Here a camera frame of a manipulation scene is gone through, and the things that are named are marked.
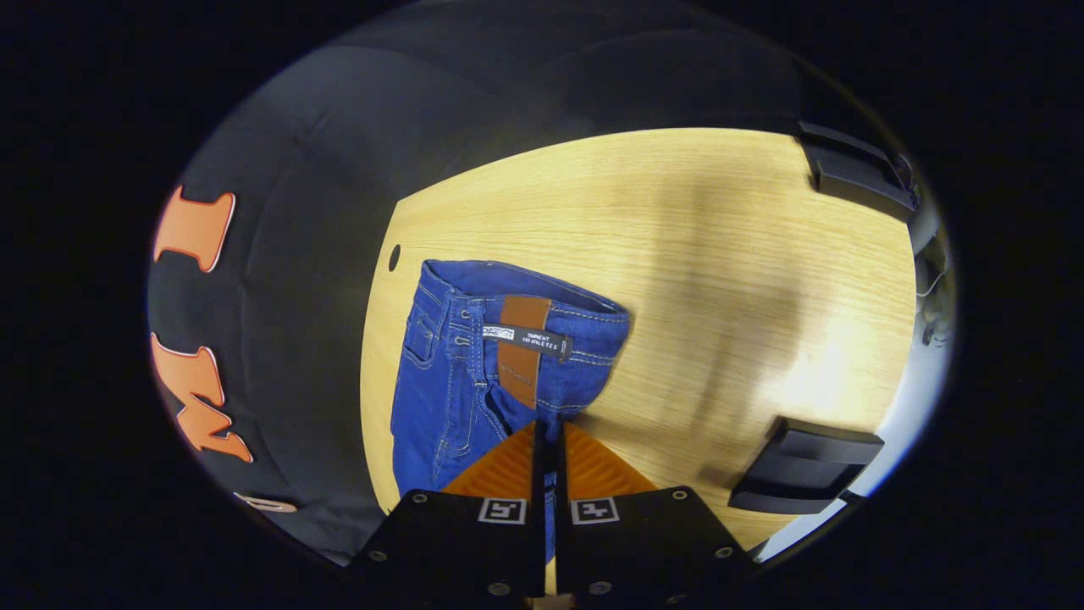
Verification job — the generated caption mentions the black backdrop cloth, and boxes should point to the black backdrop cloth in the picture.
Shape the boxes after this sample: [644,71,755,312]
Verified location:
[146,0,848,567]

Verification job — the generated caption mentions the black chair armrest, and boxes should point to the black chair armrest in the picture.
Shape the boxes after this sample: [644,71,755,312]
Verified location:
[728,417,886,515]
[799,121,921,223]

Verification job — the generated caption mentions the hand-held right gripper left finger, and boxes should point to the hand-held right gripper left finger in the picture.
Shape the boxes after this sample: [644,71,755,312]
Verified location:
[346,421,549,604]

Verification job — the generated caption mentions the blue jeans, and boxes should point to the blue jeans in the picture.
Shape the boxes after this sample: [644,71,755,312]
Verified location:
[390,258,633,564]

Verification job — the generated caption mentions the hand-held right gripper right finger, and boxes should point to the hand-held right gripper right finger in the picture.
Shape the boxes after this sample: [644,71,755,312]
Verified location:
[555,421,757,604]

